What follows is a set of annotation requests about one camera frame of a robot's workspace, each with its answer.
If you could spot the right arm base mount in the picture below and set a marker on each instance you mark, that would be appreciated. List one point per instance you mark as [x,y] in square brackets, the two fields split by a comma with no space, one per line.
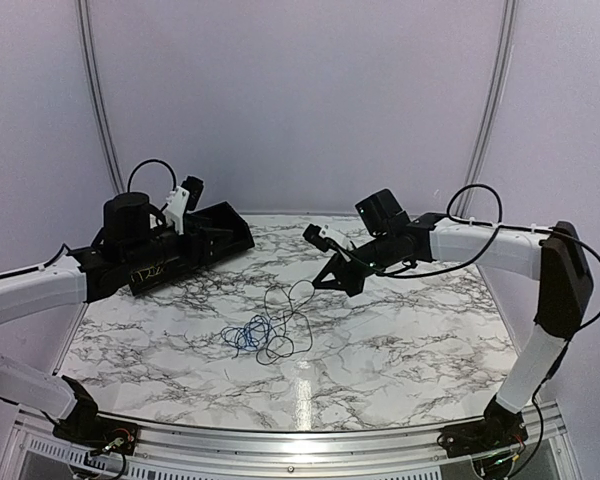
[475,438]

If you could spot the right aluminium frame post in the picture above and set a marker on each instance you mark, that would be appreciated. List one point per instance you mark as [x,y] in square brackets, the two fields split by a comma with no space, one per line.
[495,92]

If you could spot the black three-compartment bin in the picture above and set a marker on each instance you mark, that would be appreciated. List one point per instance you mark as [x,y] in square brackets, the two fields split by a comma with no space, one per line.
[210,236]

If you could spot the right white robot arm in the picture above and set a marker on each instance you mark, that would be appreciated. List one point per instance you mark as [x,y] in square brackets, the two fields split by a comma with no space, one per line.
[555,257]

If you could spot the left aluminium frame post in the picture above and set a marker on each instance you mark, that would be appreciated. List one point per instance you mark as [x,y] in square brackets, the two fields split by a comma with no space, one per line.
[97,98]

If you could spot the aluminium front rail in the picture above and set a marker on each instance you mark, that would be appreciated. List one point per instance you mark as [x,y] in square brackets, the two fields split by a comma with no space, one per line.
[171,451]

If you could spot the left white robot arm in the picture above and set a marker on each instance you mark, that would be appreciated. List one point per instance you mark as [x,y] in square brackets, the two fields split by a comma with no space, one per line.
[35,289]

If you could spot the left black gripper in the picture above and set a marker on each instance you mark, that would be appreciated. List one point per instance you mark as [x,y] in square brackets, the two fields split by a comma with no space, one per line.
[203,255]

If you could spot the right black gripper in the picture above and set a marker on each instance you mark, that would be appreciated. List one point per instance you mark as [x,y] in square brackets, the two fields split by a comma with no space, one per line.
[345,281]

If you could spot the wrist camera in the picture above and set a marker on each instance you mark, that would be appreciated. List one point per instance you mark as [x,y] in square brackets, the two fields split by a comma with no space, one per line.
[182,199]
[326,238]

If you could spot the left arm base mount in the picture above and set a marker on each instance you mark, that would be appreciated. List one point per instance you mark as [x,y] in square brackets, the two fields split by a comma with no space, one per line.
[102,435]

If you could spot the aluminium frame post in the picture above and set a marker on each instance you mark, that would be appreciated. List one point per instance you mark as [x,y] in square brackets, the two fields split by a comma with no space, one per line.
[97,98]
[495,92]

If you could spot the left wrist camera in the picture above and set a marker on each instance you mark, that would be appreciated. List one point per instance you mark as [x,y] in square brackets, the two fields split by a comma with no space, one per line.
[182,199]

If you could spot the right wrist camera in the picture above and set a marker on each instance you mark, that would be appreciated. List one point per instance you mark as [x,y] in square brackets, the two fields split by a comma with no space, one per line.
[326,238]

